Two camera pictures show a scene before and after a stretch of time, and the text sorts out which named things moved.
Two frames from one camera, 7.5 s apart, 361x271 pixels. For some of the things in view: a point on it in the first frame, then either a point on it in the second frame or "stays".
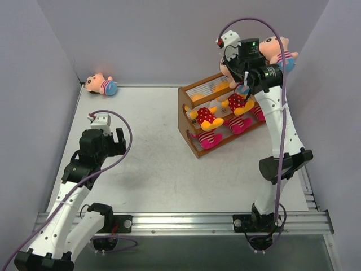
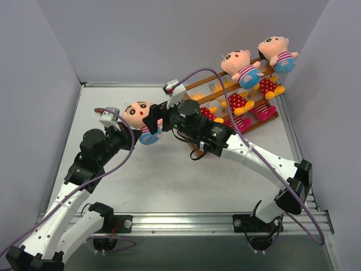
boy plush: (97, 82) to (133, 114)
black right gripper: (235, 69) to (154, 118)
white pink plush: (259, 113) stays
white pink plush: (238, 125) stays
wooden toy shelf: (211, 113) stays
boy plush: (270, 50) stays
